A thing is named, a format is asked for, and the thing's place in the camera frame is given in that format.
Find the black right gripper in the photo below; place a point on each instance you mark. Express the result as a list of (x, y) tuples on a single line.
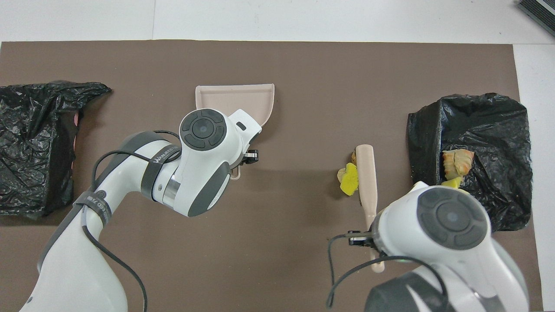
[(363, 239)]

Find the yellow sponge with green back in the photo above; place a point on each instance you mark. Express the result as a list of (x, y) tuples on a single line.
[(349, 184)]

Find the beige brush with black bristles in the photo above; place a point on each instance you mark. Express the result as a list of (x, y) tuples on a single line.
[(366, 182)]

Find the beige plastic dustpan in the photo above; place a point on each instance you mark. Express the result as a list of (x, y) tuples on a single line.
[(230, 97)]

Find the small pale bread piece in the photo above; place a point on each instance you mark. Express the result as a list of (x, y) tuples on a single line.
[(341, 174)]

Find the brown oval bread nugget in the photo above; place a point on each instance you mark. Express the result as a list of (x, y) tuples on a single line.
[(354, 159)]

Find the large yellow sponge piece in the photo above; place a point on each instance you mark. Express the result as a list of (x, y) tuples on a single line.
[(452, 183)]

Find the striped golden croissant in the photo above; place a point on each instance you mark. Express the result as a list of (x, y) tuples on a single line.
[(463, 160)]

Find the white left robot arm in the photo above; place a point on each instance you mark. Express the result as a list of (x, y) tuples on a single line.
[(204, 173)]

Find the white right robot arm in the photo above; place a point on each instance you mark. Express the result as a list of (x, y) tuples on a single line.
[(451, 216)]

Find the black plastic trash bag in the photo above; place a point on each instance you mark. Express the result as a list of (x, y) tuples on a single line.
[(498, 130), (30, 151)]

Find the brown table mat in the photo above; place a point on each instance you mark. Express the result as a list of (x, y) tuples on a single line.
[(277, 65)]

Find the dark grey ribbed device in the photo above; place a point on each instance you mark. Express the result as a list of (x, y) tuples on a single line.
[(540, 11)]

